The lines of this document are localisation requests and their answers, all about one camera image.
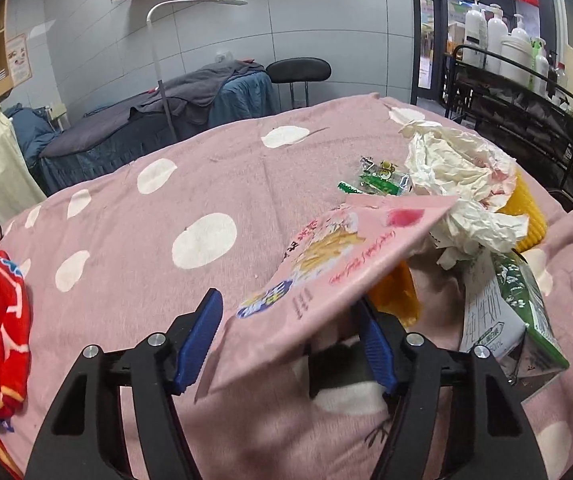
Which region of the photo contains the wall poster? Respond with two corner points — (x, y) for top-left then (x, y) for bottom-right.
(5, 33), (33, 86)

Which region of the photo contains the large white jug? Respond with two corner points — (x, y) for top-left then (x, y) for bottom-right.
(500, 14), (534, 92)

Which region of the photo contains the crumpled white paper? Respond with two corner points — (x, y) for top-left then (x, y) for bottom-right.
(399, 119), (529, 271)

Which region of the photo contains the pink snack packet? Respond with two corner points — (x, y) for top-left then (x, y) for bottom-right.
(194, 194), (459, 403)

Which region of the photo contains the small white bottle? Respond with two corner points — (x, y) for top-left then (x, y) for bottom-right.
(533, 39), (551, 97)

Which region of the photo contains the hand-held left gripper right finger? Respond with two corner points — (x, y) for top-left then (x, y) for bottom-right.
(353, 295), (549, 480)

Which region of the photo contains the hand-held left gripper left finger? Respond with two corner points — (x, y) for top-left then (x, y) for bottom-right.
(25, 287), (224, 480)

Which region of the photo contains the blue quilt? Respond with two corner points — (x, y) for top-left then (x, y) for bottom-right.
(4, 102), (61, 163)

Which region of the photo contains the green and white milk carton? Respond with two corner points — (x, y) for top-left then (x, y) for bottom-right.
(459, 250), (569, 376)

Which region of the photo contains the tall white pump bottle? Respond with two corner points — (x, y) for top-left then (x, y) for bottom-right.
(465, 0), (489, 68)

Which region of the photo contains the white floor lamp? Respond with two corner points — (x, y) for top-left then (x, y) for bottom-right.
(146, 0), (248, 143)

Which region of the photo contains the black chair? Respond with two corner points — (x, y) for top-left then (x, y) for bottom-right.
(266, 57), (332, 111)

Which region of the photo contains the grey towel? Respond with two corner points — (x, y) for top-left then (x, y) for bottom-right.
(131, 60), (267, 126)

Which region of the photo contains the yellow ribbed plastic basket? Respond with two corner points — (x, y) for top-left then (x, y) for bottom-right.
(369, 167), (549, 328)

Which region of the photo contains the blue covered massage bed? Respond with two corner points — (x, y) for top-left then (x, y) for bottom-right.
(4, 60), (280, 196)

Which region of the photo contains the black metal cart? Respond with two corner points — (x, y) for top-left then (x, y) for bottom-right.
(443, 44), (573, 206)

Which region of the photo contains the clear green candy wrapper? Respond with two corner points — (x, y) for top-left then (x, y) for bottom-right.
(336, 157), (412, 196)

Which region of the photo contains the pink polka dot blanket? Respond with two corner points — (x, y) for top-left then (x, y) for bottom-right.
(0, 92), (573, 480)

